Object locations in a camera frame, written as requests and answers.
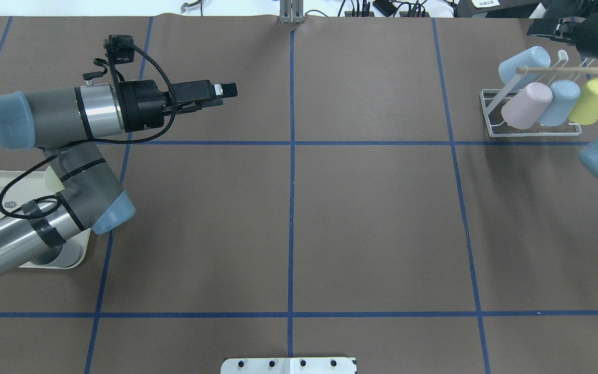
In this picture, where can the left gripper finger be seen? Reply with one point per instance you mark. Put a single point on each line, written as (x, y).
(225, 90)
(195, 106)

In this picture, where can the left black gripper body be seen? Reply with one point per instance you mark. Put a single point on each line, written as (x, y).
(142, 105)

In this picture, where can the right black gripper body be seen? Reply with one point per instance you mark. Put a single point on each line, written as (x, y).
(591, 35)

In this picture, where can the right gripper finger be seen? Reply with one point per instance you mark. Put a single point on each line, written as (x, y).
(547, 28)

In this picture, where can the yellow plastic cup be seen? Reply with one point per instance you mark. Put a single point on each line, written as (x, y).
(585, 110)

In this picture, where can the light blue plastic cup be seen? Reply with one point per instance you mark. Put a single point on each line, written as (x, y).
(565, 95)

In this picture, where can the pink plastic cup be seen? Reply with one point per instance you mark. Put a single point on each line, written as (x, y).
(524, 109)

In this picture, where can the grey plastic cup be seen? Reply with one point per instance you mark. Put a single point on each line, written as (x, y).
(69, 257)

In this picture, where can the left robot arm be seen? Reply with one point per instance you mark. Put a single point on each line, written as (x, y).
(66, 124)

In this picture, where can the pale green plastic cup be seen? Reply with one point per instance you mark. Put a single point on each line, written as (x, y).
(52, 181)

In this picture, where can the white wire cup rack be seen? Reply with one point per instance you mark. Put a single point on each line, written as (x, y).
(491, 100)

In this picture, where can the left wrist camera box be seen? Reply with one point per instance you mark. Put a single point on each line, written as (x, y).
(119, 50)

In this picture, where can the aluminium frame post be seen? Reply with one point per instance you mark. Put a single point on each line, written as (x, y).
(291, 11)

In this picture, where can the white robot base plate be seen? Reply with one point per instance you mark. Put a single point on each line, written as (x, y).
(290, 365)

